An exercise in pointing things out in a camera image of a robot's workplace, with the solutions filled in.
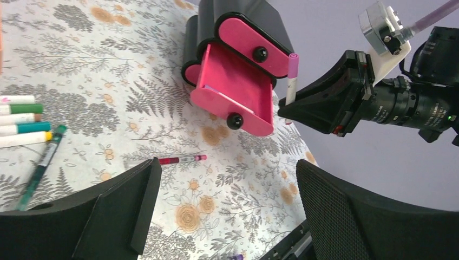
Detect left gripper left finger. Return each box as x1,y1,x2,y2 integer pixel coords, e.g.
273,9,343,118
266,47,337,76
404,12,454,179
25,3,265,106
1,158,162,259

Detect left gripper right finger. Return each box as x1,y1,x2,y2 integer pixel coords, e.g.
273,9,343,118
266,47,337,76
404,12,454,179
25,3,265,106
296,159,458,259

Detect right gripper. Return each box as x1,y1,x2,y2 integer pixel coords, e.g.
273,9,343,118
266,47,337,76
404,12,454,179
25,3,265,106
277,50,456,138

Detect white marker pink cap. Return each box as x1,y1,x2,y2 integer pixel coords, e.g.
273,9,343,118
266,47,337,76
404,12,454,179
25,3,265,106
285,53,299,106

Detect black pink drawer box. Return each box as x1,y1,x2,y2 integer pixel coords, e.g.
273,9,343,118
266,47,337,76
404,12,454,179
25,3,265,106
181,0,293,137

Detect white purple marker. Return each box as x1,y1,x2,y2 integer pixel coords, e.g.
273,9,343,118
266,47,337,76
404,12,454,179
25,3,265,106
204,85,255,114

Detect dark red pen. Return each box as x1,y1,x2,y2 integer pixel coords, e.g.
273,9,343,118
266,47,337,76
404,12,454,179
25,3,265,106
159,155,207,165

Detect purple pen near front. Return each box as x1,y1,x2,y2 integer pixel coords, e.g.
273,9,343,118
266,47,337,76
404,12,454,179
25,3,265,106
228,254,244,260

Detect white marker orange cap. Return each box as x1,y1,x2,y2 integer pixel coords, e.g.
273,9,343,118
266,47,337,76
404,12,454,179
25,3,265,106
1,131,53,148

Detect white marker teal cap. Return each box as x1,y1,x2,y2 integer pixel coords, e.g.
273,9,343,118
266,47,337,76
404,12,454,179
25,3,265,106
1,122,51,137

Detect floral table mat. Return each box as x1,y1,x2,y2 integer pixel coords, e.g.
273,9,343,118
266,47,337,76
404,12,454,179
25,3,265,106
1,1,314,259

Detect white marker green cap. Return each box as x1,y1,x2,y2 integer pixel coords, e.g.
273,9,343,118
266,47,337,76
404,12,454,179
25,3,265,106
1,103,43,115

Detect white marker black cap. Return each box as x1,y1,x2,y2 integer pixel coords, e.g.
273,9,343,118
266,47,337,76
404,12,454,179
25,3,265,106
0,95,36,105

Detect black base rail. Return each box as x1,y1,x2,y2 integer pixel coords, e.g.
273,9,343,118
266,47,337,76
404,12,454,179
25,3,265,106
260,220,317,260

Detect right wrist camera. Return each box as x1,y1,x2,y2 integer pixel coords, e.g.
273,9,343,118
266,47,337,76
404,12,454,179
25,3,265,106
358,1,411,86

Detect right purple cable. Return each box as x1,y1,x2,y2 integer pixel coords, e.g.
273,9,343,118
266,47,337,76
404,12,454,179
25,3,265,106
401,0,459,37

